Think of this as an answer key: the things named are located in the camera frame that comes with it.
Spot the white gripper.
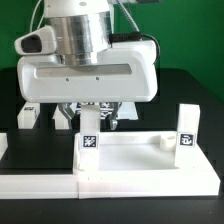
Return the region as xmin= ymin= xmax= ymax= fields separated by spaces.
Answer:
xmin=17 ymin=40 xmax=158 ymax=130

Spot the white desk tabletop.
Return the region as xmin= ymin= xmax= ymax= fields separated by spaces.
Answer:
xmin=73 ymin=131 xmax=203 ymax=172

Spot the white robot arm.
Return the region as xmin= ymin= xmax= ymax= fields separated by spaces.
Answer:
xmin=14 ymin=0 xmax=159 ymax=130

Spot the white L-shaped obstacle fixture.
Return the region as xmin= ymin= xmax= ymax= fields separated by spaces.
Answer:
xmin=0 ymin=151 xmax=220 ymax=199

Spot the white part at left edge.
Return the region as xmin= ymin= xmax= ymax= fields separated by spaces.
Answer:
xmin=0 ymin=133 xmax=8 ymax=160

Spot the base plate with fiducial tags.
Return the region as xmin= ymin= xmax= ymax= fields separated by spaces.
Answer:
xmin=73 ymin=102 xmax=138 ymax=120

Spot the black camera cable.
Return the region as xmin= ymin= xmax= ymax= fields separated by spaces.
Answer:
xmin=108 ymin=31 xmax=162 ymax=68

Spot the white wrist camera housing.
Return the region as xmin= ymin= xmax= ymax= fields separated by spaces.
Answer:
xmin=14 ymin=26 xmax=57 ymax=55

